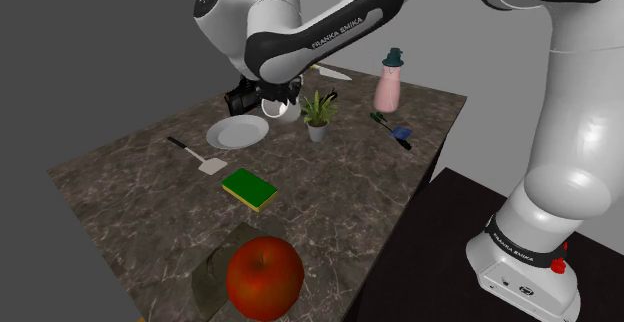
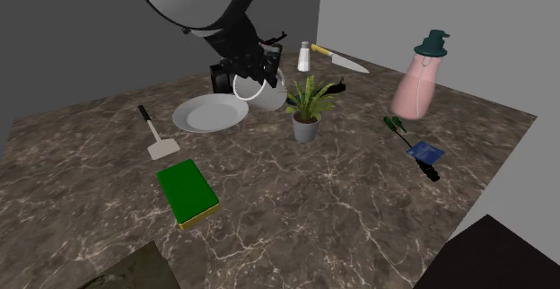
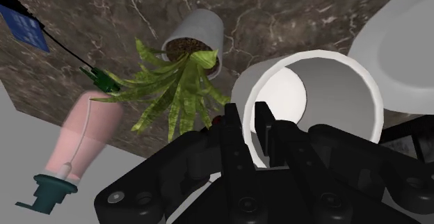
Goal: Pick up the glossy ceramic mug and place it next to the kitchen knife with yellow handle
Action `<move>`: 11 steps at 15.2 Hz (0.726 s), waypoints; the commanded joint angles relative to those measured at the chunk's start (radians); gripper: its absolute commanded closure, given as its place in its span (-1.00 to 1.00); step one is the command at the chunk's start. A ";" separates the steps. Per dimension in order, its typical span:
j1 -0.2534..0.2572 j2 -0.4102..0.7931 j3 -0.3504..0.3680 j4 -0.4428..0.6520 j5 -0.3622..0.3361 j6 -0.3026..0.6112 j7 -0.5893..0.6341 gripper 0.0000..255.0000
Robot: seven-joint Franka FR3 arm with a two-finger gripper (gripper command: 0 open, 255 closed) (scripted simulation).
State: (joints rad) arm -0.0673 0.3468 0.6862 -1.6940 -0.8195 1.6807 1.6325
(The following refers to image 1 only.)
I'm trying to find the white plate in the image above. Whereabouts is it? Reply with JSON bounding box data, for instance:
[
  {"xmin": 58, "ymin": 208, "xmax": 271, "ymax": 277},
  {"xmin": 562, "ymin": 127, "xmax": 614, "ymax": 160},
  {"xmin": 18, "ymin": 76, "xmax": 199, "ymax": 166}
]
[{"xmin": 205, "ymin": 114, "xmax": 271, "ymax": 151}]

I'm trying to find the red apple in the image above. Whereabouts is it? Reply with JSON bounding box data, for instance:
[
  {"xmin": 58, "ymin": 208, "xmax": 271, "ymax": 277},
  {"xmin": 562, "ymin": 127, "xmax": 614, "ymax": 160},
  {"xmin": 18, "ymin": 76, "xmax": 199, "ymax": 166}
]
[{"xmin": 225, "ymin": 235, "xmax": 306, "ymax": 322}]

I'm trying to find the green handled blue utensil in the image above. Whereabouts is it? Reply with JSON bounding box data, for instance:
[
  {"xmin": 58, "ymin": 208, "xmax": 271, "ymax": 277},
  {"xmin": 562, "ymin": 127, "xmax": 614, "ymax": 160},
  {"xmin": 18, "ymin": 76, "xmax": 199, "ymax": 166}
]
[{"xmin": 368, "ymin": 111, "xmax": 415, "ymax": 152}]

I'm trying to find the white mug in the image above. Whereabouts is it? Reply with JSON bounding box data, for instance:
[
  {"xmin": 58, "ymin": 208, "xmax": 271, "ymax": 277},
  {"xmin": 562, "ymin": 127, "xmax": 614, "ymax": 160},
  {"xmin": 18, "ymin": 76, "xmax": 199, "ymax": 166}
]
[{"xmin": 261, "ymin": 97, "xmax": 303, "ymax": 124}]

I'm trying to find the black box-shaped device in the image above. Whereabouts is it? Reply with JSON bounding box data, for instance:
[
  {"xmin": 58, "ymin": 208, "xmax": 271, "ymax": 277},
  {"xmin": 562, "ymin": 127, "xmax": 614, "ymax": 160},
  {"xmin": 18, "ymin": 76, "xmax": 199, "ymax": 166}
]
[{"xmin": 223, "ymin": 75, "xmax": 261, "ymax": 117}]

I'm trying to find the pink bottle with teal cap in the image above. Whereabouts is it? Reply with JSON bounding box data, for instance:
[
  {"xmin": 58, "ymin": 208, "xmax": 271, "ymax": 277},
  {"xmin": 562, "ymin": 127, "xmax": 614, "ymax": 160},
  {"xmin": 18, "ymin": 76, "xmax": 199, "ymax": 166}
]
[{"xmin": 372, "ymin": 46, "xmax": 405, "ymax": 114}]

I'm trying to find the green plant in grey pot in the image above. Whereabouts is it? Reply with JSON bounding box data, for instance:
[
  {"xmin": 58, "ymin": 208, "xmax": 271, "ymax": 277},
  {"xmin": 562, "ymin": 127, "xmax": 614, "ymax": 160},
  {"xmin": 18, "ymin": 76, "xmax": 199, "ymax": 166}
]
[{"xmin": 300, "ymin": 89, "xmax": 340, "ymax": 144}]

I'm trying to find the white bladed knife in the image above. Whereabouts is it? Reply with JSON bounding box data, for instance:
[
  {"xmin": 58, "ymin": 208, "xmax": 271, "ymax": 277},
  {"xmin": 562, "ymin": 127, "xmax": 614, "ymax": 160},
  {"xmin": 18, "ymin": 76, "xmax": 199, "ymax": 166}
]
[{"xmin": 310, "ymin": 63, "xmax": 354, "ymax": 82}]

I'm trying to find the dark robot stand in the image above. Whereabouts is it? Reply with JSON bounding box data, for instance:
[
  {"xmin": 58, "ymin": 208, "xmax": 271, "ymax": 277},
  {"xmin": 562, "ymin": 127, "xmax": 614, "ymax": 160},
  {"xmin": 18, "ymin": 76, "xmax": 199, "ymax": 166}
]
[{"xmin": 343, "ymin": 167, "xmax": 624, "ymax": 322}]

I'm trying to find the black handled white spatula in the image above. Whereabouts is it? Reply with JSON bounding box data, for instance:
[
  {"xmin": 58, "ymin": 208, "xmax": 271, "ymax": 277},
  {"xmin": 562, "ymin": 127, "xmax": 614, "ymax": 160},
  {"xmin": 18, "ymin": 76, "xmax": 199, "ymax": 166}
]
[{"xmin": 167, "ymin": 136, "xmax": 229, "ymax": 176}]

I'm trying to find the grey flat board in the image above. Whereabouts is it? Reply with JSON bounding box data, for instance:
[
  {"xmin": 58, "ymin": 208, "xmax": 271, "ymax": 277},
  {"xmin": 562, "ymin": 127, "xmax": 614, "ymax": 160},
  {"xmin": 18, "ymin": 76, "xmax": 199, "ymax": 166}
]
[{"xmin": 190, "ymin": 221, "xmax": 290, "ymax": 322}]

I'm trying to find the green and yellow sponge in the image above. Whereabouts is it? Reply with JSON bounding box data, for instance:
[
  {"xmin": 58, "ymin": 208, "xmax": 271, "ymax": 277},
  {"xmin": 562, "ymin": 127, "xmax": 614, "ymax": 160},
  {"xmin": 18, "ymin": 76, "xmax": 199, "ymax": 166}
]
[{"xmin": 221, "ymin": 167, "xmax": 281, "ymax": 214}]

